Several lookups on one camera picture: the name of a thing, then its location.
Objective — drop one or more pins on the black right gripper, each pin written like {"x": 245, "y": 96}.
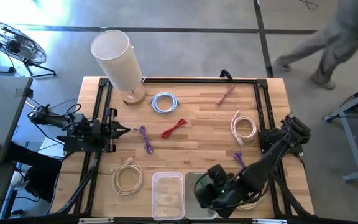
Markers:
{"x": 222, "y": 196}

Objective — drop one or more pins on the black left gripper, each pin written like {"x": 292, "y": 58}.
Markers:
{"x": 109, "y": 130}

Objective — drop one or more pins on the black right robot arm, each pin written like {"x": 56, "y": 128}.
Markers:
{"x": 259, "y": 169}

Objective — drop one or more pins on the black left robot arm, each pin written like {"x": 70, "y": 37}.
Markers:
{"x": 73, "y": 126}

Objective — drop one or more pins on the clear plastic bin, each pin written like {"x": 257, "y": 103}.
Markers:
{"x": 168, "y": 196}
{"x": 190, "y": 199}

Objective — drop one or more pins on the white label strip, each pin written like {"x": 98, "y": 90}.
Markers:
{"x": 95, "y": 220}
{"x": 269, "y": 221}

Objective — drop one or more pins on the white shade lamp wooden base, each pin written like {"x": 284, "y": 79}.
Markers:
{"x": 117, "y": 59}

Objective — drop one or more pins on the black bag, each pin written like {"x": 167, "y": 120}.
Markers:
{"x": 39, "y": 183}

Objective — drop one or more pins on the black hook clamp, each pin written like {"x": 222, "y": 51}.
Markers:
{"x": 227, "y": 74}

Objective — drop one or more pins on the black floor fan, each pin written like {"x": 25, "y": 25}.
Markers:
{"x": 14, "y": 45}

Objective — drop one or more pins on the person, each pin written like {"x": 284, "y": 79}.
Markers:
{"x": 337, "y": 40}

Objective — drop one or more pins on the black aluminium table frame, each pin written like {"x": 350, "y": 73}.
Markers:
{"x": 197, "y": 80}

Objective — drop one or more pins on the grey metal table frame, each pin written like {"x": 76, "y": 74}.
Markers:
{"x": 351, "y": 146}

